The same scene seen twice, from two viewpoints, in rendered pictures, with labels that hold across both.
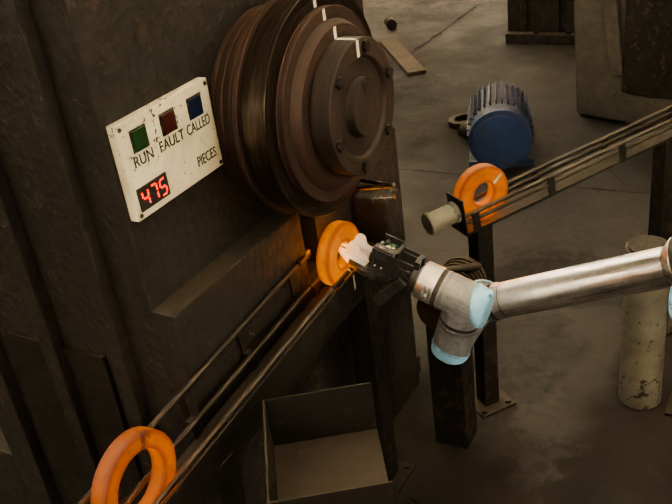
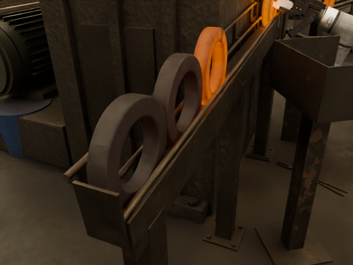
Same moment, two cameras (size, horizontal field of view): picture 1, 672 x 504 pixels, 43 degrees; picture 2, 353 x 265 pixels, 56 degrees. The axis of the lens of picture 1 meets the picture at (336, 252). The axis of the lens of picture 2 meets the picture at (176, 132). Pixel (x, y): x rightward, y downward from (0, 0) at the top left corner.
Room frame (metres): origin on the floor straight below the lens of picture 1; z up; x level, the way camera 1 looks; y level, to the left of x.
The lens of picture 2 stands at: (0.35, 0.58, 0.95)
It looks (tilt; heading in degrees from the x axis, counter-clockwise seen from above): 29 degrees down; 353
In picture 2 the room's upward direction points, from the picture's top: 2 degrees counter-clockwise
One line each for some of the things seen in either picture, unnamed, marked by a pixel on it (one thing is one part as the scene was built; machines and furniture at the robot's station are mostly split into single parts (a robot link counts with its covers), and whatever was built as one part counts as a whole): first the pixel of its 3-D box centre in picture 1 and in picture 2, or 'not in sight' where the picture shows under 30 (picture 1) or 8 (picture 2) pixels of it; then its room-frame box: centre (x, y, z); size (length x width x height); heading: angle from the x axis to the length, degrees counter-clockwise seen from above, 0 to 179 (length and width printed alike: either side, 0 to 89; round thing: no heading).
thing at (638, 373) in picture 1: (643, 325); not in sight; (1.93, -0.83, 0.26); 0.12 x 0.12 x 0.52
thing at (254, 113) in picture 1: (315, 104); not in sight; (1.70, 0.00, 1.11); 0.47 x 0.06 x 0.47; 147
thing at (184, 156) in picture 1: (170, 147); not in sight; (1.48, 0.28, 1.15); 0.26 x 0.02 x 0.18; 147
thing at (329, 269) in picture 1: (339, 253); (270, 6); (1.73, -0.01, 0.74); 0.16 x 0.03 x 0.16; 146
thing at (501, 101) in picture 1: (499, 122); not in sight; (3.82, -0.87, 0.17); 0.57 x 0.31 x 0.34; 167
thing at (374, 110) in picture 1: (356, 106); not in sight; (1.65, -0.08, 1.11); 0.28 x 0.06 x 0.28; 147
